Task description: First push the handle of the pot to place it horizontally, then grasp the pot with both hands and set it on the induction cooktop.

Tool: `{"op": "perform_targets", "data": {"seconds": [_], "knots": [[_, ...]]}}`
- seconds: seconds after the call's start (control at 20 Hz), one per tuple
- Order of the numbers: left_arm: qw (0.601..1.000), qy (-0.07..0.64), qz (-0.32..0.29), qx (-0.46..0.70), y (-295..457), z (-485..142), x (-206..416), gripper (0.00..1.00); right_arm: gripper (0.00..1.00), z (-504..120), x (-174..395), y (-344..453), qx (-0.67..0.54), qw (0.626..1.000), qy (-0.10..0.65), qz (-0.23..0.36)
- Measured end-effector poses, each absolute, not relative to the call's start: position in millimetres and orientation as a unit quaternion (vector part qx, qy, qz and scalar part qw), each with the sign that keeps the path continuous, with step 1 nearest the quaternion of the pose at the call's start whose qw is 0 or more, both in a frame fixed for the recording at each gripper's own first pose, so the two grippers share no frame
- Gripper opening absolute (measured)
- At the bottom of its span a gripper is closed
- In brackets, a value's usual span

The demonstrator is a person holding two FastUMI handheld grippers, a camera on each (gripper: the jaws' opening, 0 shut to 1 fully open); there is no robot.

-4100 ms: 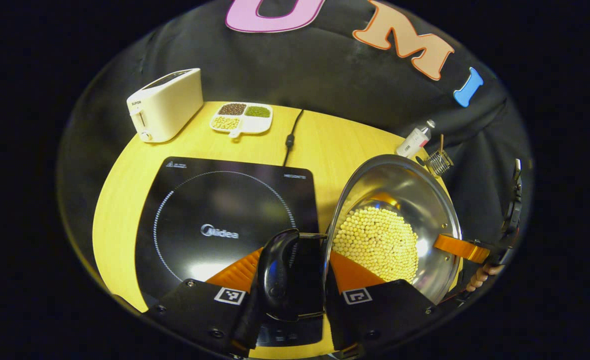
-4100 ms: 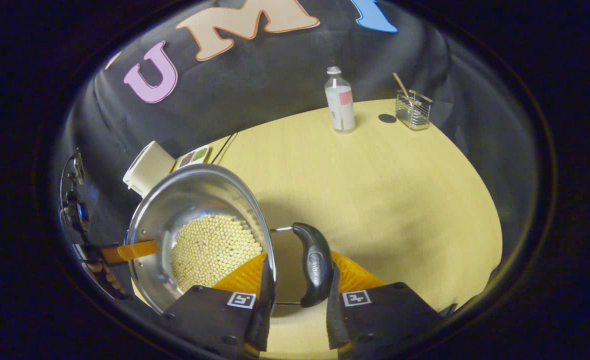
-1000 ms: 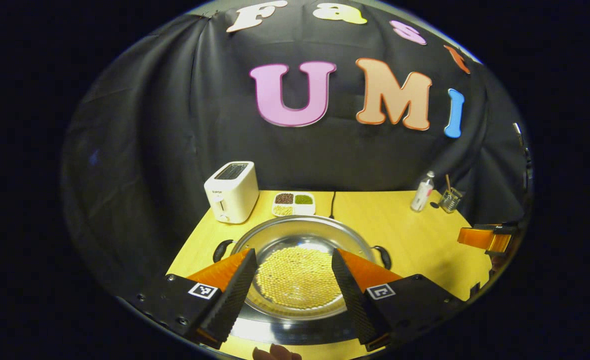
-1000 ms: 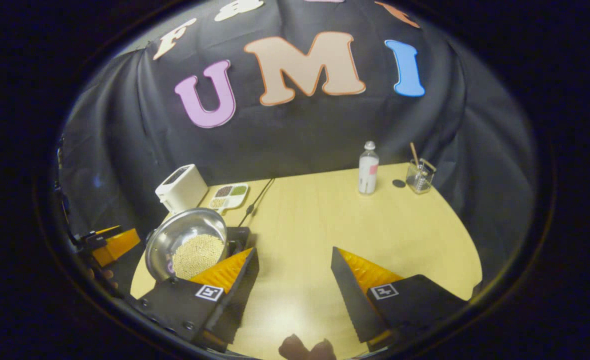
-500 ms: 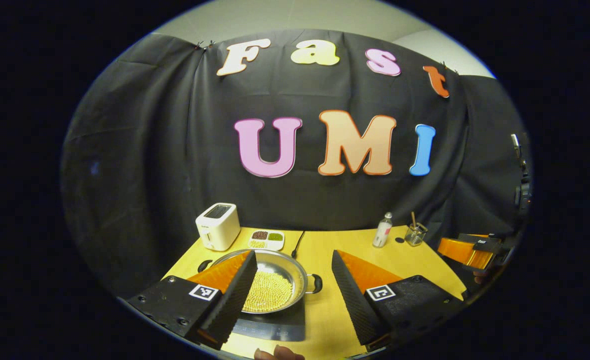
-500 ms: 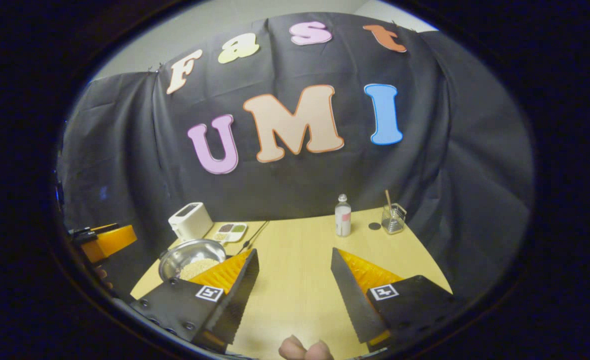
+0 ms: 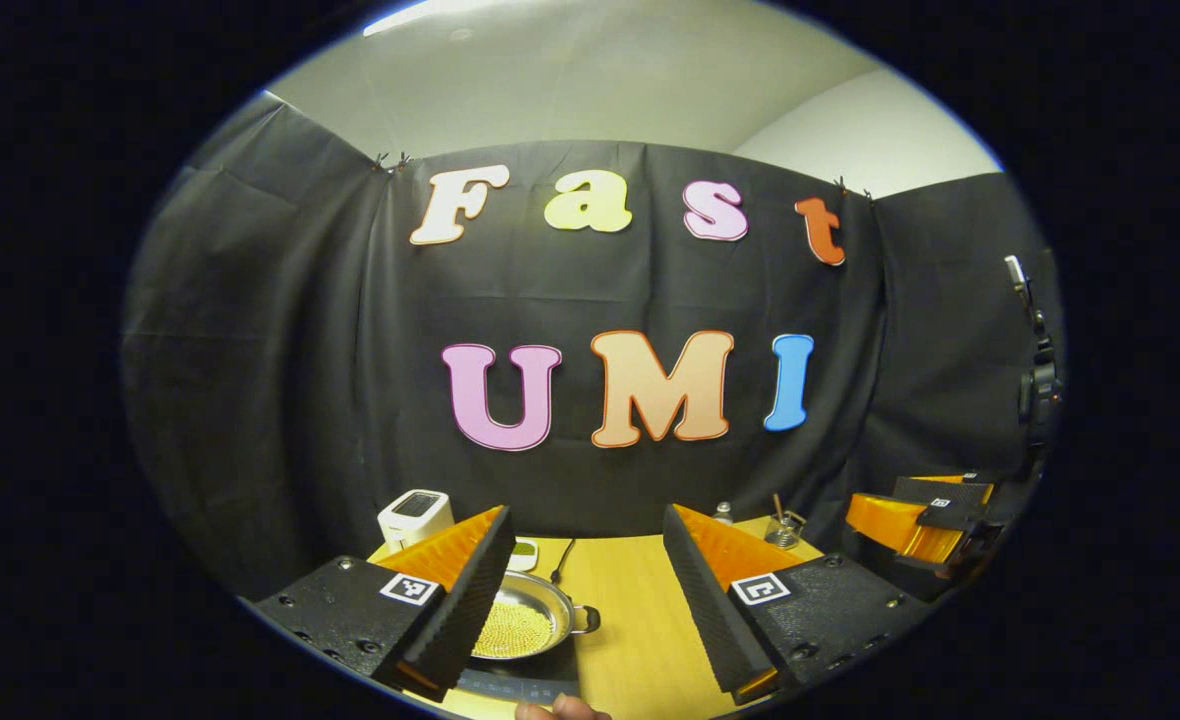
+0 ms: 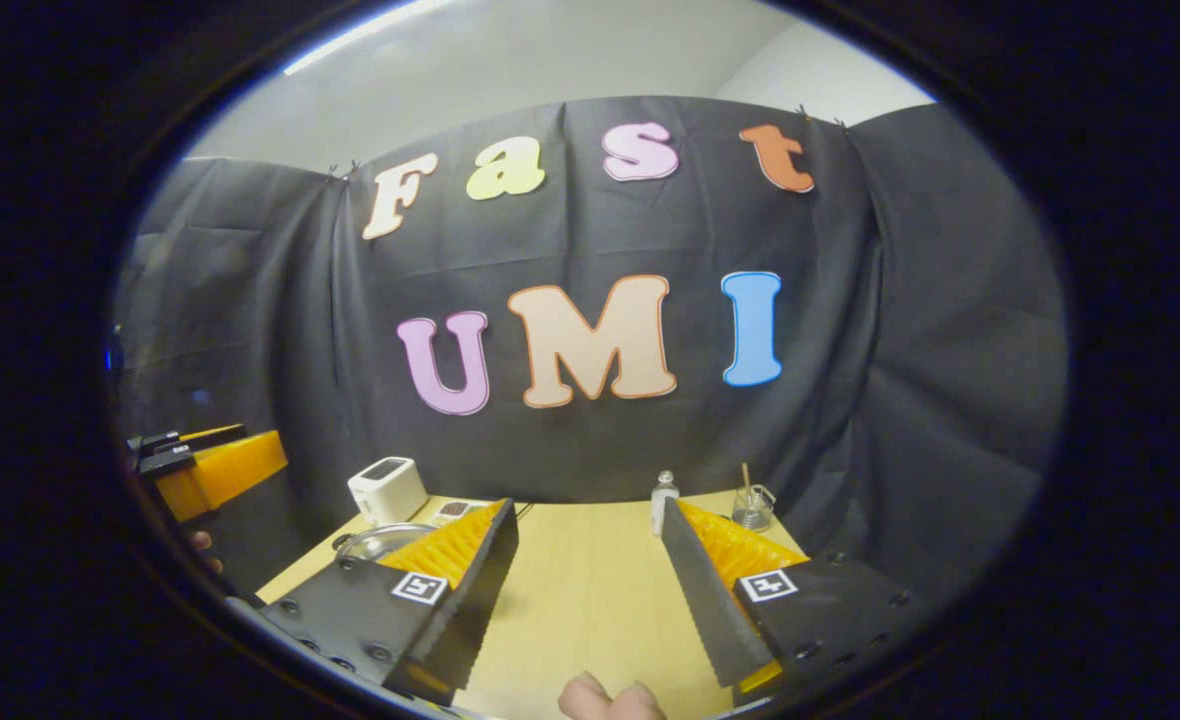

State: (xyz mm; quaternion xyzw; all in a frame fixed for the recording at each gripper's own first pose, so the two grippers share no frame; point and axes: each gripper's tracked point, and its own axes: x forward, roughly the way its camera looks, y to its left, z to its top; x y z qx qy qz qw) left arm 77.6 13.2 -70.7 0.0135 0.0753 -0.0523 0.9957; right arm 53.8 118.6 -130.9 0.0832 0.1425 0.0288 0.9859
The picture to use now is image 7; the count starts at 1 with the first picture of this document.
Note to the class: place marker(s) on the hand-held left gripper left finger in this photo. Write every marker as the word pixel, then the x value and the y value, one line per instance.
pixel 475 600

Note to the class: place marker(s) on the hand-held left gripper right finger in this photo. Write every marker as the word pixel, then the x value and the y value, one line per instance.
pixel 700 600

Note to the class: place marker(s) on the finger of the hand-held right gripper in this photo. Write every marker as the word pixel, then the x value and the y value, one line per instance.
pixel 895 525
pixel 950 488

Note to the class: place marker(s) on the black induction cooktop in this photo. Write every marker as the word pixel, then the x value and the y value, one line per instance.
pixel 520 680

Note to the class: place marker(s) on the white divided dish of beans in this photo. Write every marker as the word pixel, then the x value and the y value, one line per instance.
pixel 525 553

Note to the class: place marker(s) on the small white-labelled bottle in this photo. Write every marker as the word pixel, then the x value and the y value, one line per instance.
pixel 723 515

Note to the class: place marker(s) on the cream white toaster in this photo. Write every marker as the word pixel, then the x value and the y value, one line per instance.
pixel 415 525

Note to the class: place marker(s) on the glass jar with wooden stick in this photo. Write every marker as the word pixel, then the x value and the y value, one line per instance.
pixel 783 530

